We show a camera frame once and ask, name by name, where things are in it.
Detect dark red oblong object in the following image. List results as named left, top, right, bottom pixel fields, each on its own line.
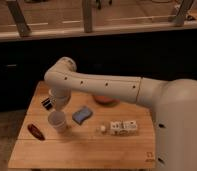
left=27, top=124, right=45, bottom=141

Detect black rectangular object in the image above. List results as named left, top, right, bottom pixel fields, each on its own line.
left=41, top=98, right=52, bottom=110

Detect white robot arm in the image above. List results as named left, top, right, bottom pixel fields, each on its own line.
left=44, top=57, right=197, bottom=171

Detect white ceramic cup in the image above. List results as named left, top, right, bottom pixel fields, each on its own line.
left=48, top=111, right=67, bottom=133

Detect white patterned box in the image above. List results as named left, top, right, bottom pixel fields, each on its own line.
left=109, top=120, right=138, bottom=135

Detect blue sponge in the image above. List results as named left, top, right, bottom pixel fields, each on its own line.
left=72, top=106, right=93, bottom=125

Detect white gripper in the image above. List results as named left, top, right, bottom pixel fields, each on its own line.
left=49, top=89, right=71, bottom=111

